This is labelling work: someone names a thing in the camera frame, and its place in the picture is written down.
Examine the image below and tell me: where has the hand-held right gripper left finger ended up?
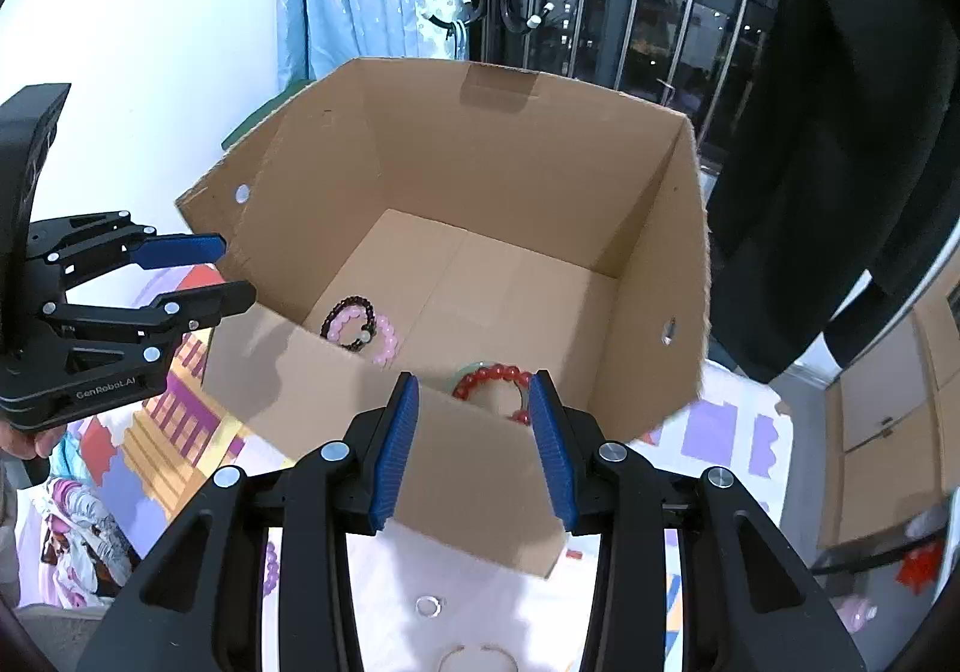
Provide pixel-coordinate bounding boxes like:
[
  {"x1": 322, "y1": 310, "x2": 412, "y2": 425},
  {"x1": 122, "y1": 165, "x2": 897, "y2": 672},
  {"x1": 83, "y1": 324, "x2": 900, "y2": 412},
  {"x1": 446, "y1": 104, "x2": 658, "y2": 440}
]
[{"x1": 75, "y1": 372, "x2": 421, "y2": 672}]

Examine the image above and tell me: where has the person's left hand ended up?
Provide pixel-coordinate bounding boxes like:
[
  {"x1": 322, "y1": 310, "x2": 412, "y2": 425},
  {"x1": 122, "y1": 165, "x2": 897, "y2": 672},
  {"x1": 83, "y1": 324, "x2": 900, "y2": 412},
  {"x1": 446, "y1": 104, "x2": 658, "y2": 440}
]
[{"x1": 0, "y1": 421, "x2": 53, "y2": 463}]

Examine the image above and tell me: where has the printed blanket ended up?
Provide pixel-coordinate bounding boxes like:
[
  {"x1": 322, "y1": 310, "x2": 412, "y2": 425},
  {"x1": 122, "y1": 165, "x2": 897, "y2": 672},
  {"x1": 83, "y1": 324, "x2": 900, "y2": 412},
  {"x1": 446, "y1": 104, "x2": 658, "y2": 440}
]
[{"x1": 30, "y1": 432, "x2": 151, "y2": 605}]

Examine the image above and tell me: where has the red bead bracelet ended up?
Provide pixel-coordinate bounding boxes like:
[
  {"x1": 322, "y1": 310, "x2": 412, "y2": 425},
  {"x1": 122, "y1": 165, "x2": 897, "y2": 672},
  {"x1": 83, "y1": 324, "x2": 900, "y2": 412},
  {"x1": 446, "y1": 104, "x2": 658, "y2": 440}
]
[{"x1": 451, "y1": 362, "x2": 537, "y2": 425}]

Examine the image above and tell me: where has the colourful printed tablecloth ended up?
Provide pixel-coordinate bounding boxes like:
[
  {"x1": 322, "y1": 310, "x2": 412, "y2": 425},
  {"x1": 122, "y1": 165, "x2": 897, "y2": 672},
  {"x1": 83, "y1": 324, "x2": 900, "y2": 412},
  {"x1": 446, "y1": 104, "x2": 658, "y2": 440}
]
[{"x1": 67, "y1": 263, "x2": 796, "y2": 672}]

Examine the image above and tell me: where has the black hanging coat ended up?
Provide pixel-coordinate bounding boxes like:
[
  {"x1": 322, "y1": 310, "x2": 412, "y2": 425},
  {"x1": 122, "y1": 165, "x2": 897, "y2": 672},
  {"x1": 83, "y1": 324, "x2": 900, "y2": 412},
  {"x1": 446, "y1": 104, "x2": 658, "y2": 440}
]
[{"x1": 705, "y1": 0, "x2": 960, "y2": 384}]

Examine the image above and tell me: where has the gold open cuff bangle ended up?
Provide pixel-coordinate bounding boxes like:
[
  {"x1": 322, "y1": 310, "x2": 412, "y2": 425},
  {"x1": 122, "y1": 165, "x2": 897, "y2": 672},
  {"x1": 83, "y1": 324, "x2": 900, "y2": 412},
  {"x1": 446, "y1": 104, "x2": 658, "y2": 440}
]
[{"x1": 437, "y1": 644, "x2": 518, "y2": 672}]

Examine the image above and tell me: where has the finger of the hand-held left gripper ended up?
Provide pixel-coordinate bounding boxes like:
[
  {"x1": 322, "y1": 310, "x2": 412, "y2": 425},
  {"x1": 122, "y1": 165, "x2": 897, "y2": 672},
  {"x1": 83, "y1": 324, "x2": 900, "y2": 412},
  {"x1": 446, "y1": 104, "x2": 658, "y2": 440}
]
[
  {"x1": 41, "y1": 280, "x2": 257, "y2": 365},
  {"x1": 30, "y1": 211, "x2": 227, "y2": 287}
]

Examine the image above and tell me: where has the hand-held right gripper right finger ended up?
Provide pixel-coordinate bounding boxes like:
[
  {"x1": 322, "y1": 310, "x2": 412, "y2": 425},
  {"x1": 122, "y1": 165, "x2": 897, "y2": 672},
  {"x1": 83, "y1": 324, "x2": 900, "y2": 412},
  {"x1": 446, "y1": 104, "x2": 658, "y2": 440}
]
[{"x1": 527, "y1": 370, "x2": 867, "y2": 672}]

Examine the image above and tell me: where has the small red object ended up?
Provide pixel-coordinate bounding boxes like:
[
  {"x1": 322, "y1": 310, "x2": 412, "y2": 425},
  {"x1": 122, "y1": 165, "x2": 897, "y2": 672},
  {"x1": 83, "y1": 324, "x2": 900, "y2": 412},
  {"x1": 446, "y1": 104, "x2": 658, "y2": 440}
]
[{"x1": 896, "y1": 544, "x2": 946, "y2": 594}]

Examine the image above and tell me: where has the pink bottle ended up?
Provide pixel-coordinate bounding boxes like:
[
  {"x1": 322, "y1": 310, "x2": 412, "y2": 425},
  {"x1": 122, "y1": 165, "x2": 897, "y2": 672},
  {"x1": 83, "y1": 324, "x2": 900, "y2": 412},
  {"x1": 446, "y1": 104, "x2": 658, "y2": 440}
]
[{"x1": 836, "y1": 597, "x2": 880, "y2": 635}]

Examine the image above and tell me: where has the green jade bangle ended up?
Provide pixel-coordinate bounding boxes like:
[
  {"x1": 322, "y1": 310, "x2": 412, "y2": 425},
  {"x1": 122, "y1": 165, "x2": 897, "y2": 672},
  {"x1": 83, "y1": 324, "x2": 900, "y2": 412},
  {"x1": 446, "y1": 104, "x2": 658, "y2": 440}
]
[{"x1": 454, "y1": 361, "x2": 533, "y2": 418}]

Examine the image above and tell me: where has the wooden cabinet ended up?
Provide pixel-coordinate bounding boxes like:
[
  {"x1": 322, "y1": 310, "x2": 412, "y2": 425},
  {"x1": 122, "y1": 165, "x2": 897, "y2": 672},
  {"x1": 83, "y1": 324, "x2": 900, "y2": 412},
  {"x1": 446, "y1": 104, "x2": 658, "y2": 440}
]
[{"x1": 817, "y1": 289, "x2": 960, "y2": 553}]

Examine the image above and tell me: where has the pink bead bracelet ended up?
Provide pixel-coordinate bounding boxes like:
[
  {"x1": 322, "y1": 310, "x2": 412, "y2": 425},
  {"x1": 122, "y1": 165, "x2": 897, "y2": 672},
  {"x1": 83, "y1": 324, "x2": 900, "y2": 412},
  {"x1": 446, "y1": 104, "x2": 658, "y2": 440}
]
[{"x1": 324, "y1": 310, "x2": 404, "y2": 365}]

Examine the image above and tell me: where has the cardboard box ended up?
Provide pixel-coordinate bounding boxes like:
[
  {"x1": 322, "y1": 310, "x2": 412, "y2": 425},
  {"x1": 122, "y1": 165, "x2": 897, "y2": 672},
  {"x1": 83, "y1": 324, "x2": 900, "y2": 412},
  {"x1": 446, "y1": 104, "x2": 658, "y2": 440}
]
[{"x1": 175, "y1": 58, "x2": 712, "y2": 581}]

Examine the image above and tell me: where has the dark bead bracelet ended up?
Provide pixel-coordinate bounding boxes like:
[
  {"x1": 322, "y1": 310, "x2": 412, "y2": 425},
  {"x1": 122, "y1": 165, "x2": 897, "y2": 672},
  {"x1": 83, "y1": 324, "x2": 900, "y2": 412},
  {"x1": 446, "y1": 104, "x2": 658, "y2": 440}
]
[{"x1": 320, "y1": 297, "x2": 378, "y2": 352}]

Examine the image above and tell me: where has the dark green cushion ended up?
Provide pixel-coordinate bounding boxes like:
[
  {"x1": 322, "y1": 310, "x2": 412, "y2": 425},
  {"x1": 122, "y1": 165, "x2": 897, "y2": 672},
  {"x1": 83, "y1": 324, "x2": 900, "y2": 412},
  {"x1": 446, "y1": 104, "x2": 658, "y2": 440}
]
[{"x1": 221, "y1": 83, "x2": 312, "y2": 152}]

